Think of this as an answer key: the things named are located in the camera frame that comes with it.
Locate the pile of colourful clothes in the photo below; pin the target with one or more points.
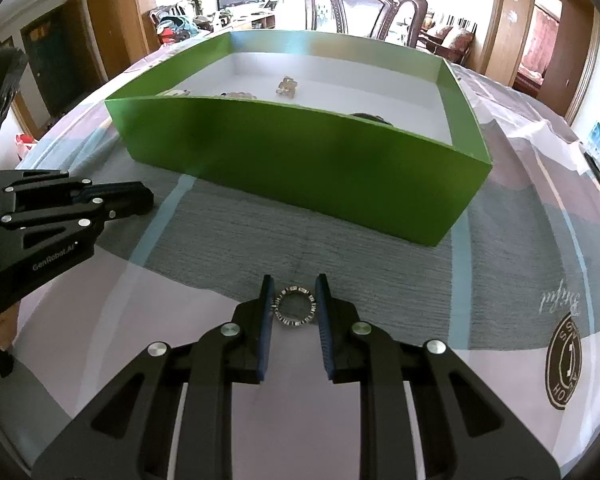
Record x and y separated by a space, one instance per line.
177 27

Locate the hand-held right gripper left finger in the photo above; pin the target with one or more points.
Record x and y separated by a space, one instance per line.
266 330

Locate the green cardboard box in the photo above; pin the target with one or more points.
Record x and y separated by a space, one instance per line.
305 160

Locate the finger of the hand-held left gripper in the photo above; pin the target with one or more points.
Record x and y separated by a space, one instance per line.
75 186
125 204

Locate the upholstered wooden armchair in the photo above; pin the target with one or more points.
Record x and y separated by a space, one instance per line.
450 35

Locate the striped tablecloth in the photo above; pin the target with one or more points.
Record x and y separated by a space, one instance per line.
505 270

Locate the black watch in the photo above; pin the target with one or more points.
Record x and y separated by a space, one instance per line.
372 118

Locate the person's left hand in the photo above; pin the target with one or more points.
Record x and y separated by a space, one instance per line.
2 332

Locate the wooden television cabinet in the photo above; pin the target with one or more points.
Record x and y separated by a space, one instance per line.
252 21

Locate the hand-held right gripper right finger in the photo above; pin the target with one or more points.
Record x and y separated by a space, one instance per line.
325 330

